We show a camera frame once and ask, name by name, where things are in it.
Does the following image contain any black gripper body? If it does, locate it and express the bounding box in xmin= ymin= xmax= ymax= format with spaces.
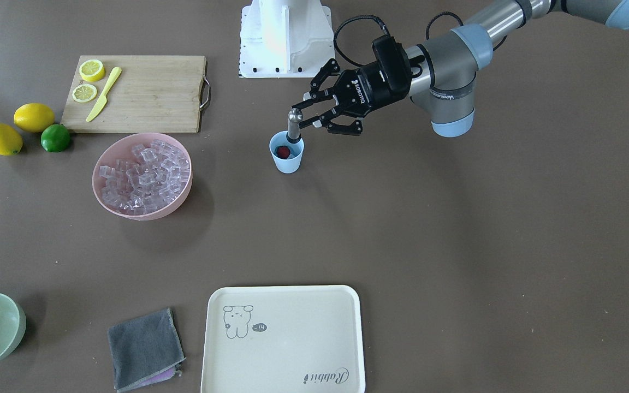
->
xmin=334 ymin=62 xmax=412 ymax=118

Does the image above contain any red strawberry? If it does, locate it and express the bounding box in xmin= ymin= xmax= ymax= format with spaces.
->
xmin=274 ymin=145 xmax=292 ymax=160

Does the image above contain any steel muddler black tip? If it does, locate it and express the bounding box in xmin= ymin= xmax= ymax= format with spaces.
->
xmin=286 ymin=108 xmax=304 ymax=144

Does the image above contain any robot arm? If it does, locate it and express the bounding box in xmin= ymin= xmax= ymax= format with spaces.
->
xmin=287 ymin=1 xmax=629 ymax=142

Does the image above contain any light blue cup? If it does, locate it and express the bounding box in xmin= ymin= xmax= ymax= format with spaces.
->
xmin=269 ymin=131 xmax=305 ymax=174

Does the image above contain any clear ice cubes pile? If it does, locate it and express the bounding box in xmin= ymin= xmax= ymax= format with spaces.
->
xmin=99 ymin=139 xmax=191 ymax=215

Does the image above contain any bamboo cutting board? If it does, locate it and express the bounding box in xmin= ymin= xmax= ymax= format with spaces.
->
xmin=60 ymin=55 xmax=210 ymax=134

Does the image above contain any pink bowl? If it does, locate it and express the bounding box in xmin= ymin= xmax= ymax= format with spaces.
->
xmin=92 ymin=133 xmax=193 ymax=222

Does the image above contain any yellow plastic knife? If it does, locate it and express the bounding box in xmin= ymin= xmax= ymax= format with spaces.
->
xmin=85 ymin=67 xmax=122 ymax=122

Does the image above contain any cream rabbit tray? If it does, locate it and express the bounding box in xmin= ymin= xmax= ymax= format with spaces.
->
xmin=200 ymin=284 xmax=366 ymax=392

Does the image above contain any lemon half lower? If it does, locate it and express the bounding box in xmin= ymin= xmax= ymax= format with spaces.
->
xmin=78 ymin=59 xmax=106 ymax=82

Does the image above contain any green lime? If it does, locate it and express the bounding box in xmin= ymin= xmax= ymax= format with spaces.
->
xmin=40 ymin=124 xmax=72 ymax=153

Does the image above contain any yellow lemon upper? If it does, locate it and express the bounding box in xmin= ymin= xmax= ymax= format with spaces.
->
xmin=13 ymin=103 xmax=55 ymax=133

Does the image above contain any yellow lemon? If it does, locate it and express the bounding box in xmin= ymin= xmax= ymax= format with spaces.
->
xmin=0 ymin=123 xmax=24 ymax=156
xmin=13 ymin=103 xmax=55 ymax=133

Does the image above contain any grey folded cloth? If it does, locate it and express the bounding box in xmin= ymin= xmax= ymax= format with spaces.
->
xmin=108 ymin=308 xmax=185 ymax=392

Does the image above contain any yellow lemon lower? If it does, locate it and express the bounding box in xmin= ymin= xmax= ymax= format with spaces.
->
xmin=0 ymin=123 xmax=24 ymax=156

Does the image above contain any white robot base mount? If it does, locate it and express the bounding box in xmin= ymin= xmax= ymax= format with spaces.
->
xmin=238 ymin=1 xmax=335 ymax=78

